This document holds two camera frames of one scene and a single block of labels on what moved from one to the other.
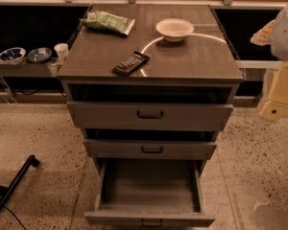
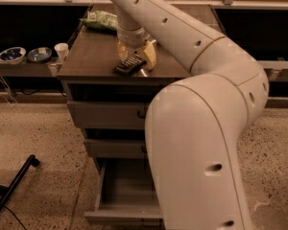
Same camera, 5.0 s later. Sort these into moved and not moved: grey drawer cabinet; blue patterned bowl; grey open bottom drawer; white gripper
Moved: white gripper
Not moved: blue patterned bowl; grey open bottom drawer; grey drawer cabinet
